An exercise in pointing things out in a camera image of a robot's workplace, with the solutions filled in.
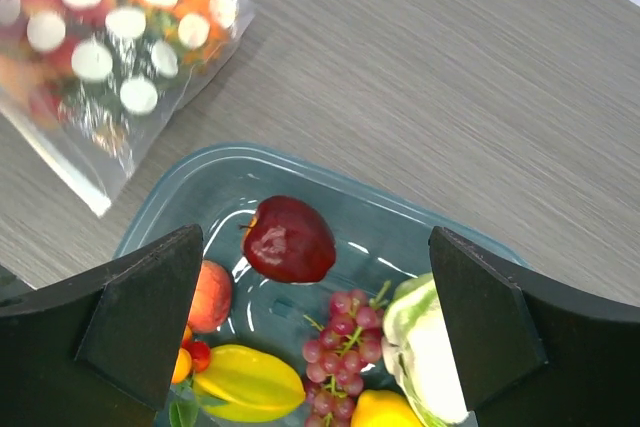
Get white toy cauliflower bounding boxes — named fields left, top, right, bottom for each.
left=382, top=273, right=470, bottom=426

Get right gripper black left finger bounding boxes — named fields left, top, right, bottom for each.
left=1, top=225, right=203, bottom=426

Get yellow green toy starfruit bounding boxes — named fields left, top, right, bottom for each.
left=169, top=344, right=306, bottom=426

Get yellow toy lemon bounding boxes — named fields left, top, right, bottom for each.
left=350, top=390, right=423, bottom=427

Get clear zip top bag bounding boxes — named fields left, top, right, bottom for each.
left=1, top=0, right=254, bottom=215

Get teal plastic tray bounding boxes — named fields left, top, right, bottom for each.
left=118, top=144, right=515, bottom=372

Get small orange cherry cluster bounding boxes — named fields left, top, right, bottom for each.
left=171, top=326, right=211, bottom=384

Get purple toy grapes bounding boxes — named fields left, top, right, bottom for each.
left=302, top=281, right=391, bottom=426

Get orange toy pineapple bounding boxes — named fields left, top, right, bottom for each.
left=63, top=0, right=241, bottom=158

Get dark red toy apple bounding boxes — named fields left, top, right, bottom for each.
left=239, top=195, right=337, bottom=284

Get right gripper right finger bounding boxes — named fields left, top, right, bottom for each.
left=429, top=227, right=639, bottom=427

